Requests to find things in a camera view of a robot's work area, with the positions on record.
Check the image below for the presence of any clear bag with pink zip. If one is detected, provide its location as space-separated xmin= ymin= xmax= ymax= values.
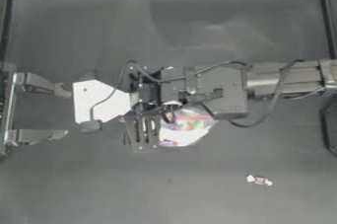
xmin=115 ymin=107 xmax=220 ymax=148

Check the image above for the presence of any white candy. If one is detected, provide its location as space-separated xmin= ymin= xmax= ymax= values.
xmin=245 ymin=174 xmax=275 ymax=187

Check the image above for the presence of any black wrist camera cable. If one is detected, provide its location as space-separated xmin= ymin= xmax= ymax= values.
xmin=88 ymin=59 xmax=249 ymax=123

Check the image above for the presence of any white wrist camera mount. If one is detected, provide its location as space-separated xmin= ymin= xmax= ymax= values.
xmin=71 ymin=79 xmax=133 ymax=124

